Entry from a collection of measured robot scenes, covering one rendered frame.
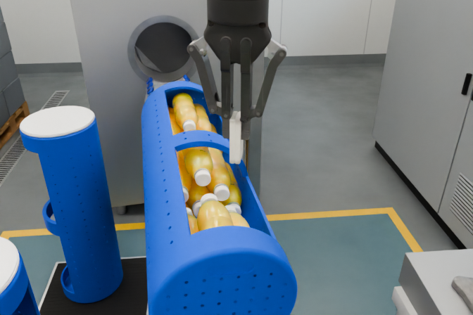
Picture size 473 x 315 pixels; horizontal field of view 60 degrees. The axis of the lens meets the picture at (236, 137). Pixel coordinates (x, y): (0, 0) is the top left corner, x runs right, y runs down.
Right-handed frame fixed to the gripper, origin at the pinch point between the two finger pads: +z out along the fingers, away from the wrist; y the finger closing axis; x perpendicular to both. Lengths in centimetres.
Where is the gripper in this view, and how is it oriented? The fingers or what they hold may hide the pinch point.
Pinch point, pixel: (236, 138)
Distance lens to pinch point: 58.5
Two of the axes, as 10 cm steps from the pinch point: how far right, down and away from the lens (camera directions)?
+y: -9.9, -0.8, 1.4
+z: -0.1, 8.8, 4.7
